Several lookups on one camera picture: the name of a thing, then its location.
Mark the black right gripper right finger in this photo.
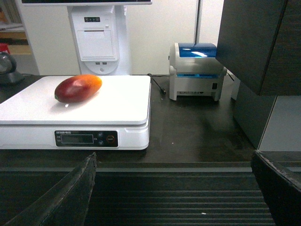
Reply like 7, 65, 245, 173
251, 151, 301, 226

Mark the dark wooden cabinet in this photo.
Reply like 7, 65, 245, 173
216, 0, 301, 151

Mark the dark red mango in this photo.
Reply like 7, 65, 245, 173
54, 74, 103, 104

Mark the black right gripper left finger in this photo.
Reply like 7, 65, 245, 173
5, 153, 97, 226

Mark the white checkout scale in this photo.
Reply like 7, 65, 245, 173
0, 75, 151, 150

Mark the grey blue label printer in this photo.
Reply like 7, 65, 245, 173
168, 43, 227, 101

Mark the black usb cable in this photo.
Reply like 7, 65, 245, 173
148, 73, 167, 95

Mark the black barcode scanner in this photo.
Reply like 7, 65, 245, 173
0, 52, 25, 85

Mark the white POS terminal stand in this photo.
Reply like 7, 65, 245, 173
22, 0, 152, 75

